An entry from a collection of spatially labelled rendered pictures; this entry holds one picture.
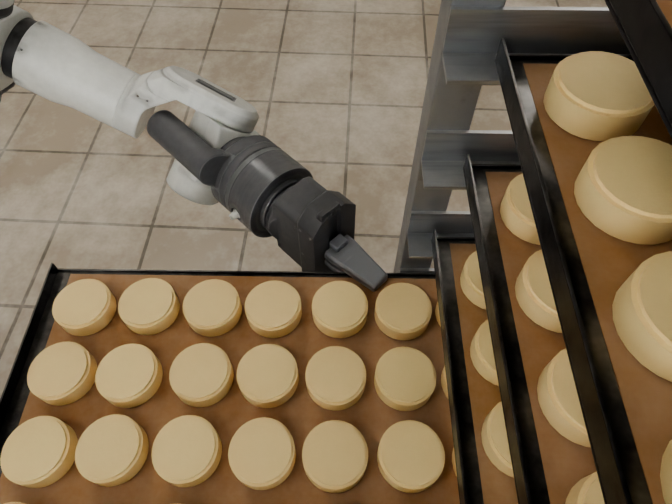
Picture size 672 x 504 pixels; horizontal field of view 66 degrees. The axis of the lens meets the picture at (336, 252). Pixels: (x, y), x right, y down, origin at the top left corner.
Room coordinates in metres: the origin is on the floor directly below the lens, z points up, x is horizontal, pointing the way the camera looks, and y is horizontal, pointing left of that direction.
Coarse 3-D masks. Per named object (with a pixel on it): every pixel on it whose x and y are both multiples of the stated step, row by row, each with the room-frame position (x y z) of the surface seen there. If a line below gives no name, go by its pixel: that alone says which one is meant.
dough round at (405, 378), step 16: (400, 352) 0.17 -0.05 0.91; (416, 352) 0.17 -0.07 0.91; (384, 368) 0.16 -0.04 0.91; (400, 368) 0.16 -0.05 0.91; (416, 368) 0.16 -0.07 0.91; (432, 368) 0.16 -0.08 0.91; (384, 384) 0.14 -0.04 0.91; (400, 384) 0.14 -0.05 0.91; (416, 384) 0.14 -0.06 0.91; (432, 384) 0.14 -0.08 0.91; (384, 400) 0.13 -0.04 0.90; (400, 400) 0.13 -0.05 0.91; (416, 400) 0.13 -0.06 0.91
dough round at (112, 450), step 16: (112, 416) 0.12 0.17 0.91; (96, 432) 0.11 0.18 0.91; (112, 432) 0.11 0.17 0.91; (128, 432) 0.11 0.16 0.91; (144, 432) 0.11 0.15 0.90; (80, 448) 0.09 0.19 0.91; (96, 448) 0.09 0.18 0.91; (112, 448) 0.09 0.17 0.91; (128, 448) 0.09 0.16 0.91; (144, 448) 0.10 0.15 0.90; (80, 464) 0.08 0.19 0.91; (96, 464) 0.08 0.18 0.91; (112, 464) 0.08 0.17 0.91; (128, 464) 0.08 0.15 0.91; (96, 480) 0.07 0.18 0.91; (112, 480) 0.07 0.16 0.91; (128, 480) 0.07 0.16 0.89
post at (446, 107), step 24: (456, 0) 0.27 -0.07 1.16; (480, 0) 0.27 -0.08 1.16; (504, 0) 0.27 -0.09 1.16; (432, 72) 0.28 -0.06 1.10; (432, 96) 0.27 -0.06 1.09; (456, 96) 0.27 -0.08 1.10; (432, 120) 0.27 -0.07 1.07; (456, 120) 0.27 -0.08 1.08; (408, 192) 0.29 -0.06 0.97; (432, 192) 0.27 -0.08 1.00; (408, 216) 0.27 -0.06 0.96; (408, 264) 0.27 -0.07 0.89
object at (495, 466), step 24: (456, 264) 0.23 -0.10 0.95; (456, 288) 0.21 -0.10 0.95; (480, 288) 0.20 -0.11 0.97; (480, 312) 0.19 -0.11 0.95; (480, 336) 0.16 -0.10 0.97; (480, 360) 0.14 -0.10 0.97; (480, 384) 0.13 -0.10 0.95; (480, 408) 0.11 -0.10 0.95; (480, 432) 0.10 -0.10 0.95; (504, 432) 0.09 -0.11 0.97; (480, 456) 0.08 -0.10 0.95; (504, 456) 0.08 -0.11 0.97; (504, 480) 0.06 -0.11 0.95
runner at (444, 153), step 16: (432, 144) 0.27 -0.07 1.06; (448, 144) 0.27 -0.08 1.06; (464, 144) 0.27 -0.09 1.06; (480, 144) 0.27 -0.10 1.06; (496, 144) 0.27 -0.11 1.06; (512, 144) 0.27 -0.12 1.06; (432, 160) 0.27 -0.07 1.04; (448, 160) 0.27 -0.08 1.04; (464, 160) 0.27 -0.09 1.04; (480, 160) 0.27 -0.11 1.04; (496, 160) 0.27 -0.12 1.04; (512, 160) 0.27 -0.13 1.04; (432, 176) 0.25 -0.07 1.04; (448, 176) 0.25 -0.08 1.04
